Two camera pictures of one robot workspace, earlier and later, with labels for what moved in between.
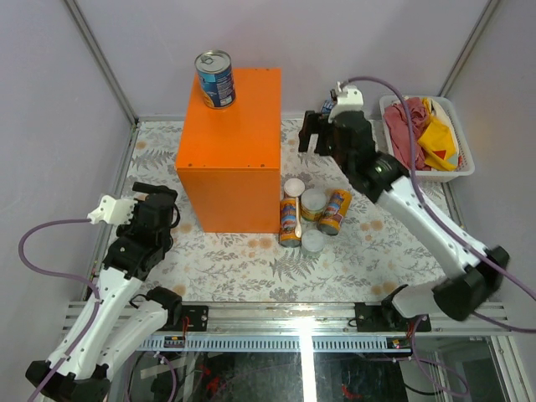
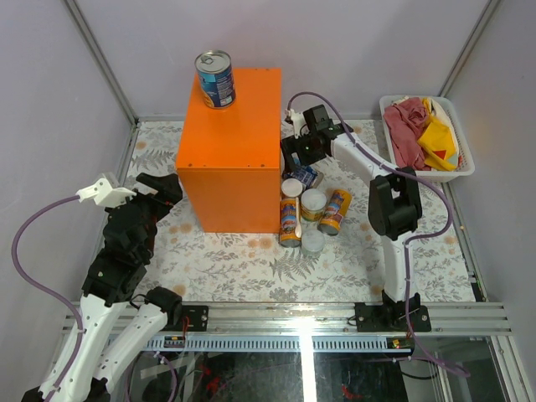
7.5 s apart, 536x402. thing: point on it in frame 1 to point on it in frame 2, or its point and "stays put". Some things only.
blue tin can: x=327 y=106 to x=310 y=176
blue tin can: x=214 y=69 stays put
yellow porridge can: x=337 y=206 stays put
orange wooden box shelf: x=229 y=162 stays put
